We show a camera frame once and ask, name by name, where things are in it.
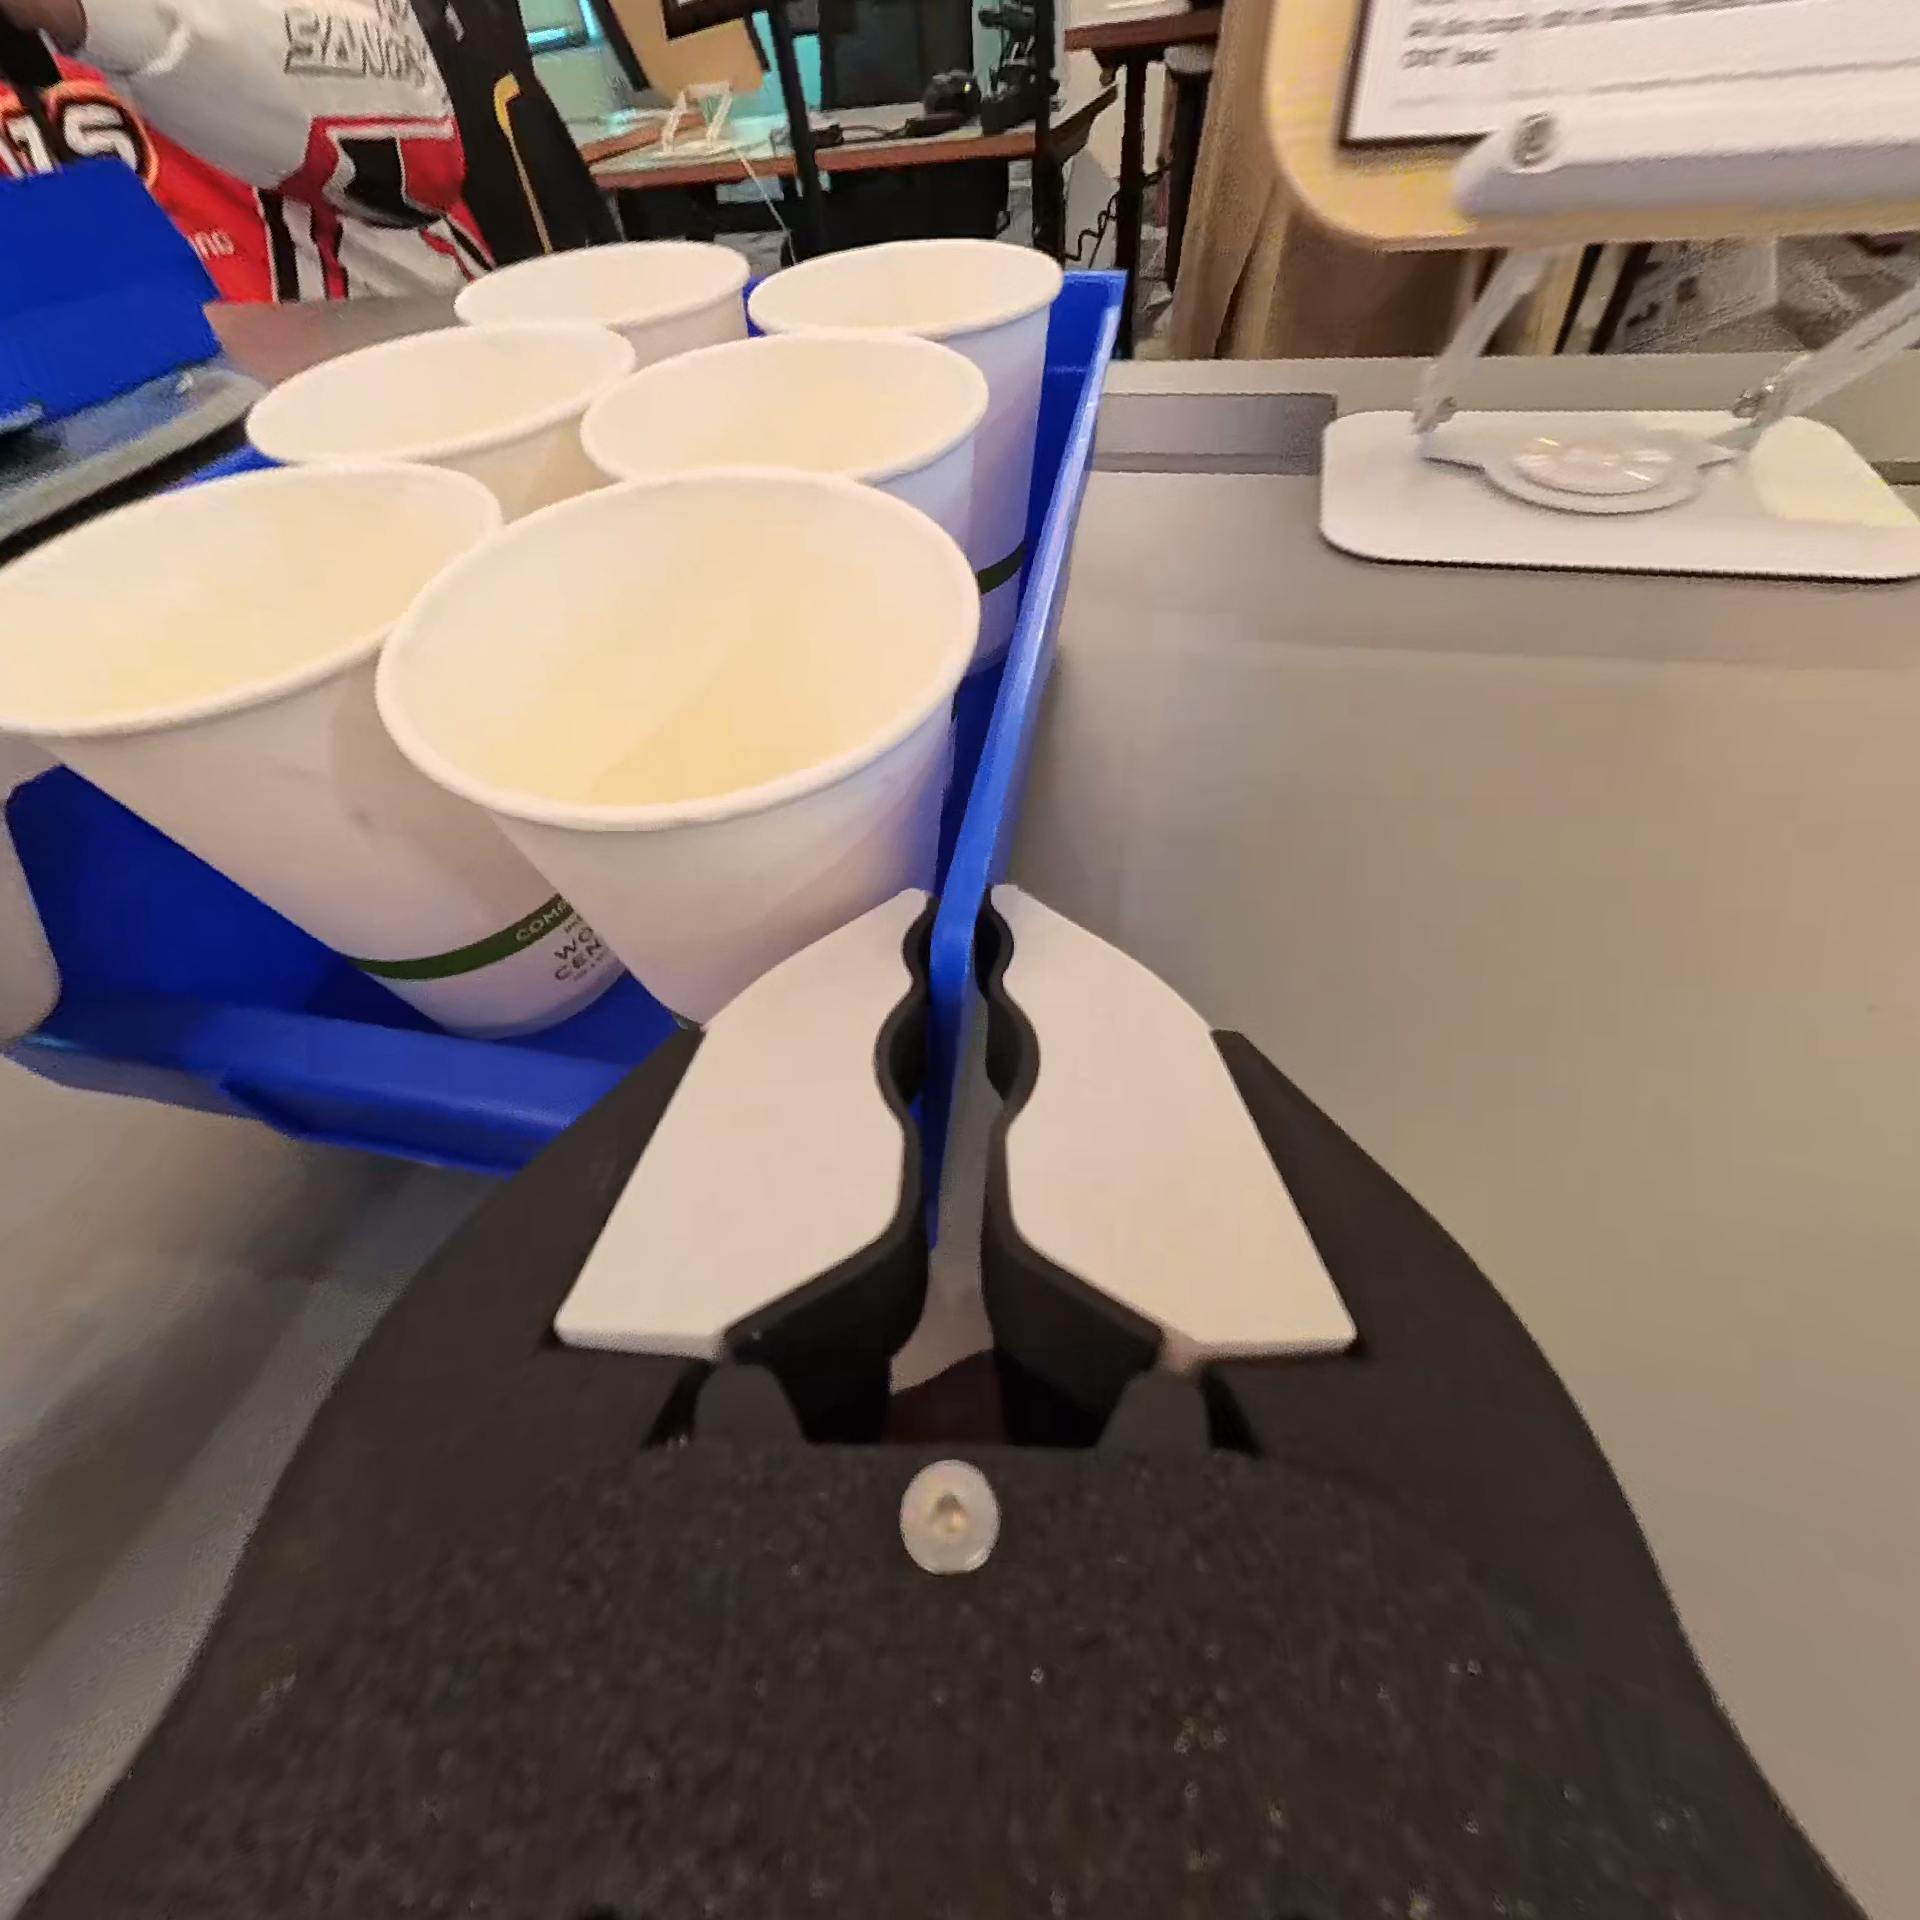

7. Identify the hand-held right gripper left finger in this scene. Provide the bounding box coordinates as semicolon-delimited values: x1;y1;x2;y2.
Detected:
556;888;941;1446

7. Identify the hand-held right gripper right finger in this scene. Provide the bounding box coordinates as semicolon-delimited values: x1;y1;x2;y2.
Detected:
977;888;1355;1446

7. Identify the blue plastic bin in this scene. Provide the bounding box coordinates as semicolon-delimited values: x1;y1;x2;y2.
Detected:
0;159;226;434
0;267;1124;1254

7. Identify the group of white paper cups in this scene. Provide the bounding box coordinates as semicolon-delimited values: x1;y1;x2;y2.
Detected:
0;465;619;1036

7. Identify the person's right hand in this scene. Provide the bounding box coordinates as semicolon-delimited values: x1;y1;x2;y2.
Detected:
887;1348;1006;1446

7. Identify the grey pouch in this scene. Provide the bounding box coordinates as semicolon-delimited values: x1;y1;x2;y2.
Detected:
0;369;272;541

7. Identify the wood-edged table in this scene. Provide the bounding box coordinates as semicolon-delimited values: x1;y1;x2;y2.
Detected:
0;294;470;569

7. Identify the tan cloth cover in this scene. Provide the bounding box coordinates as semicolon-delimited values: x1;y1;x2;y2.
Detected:
1168;0;1486;362

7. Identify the wood-top desk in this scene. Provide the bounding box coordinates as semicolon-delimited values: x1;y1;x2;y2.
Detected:
583;79;1119;261

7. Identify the printed instruction sheet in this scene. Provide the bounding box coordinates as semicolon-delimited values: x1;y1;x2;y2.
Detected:
1340;0;1920;148

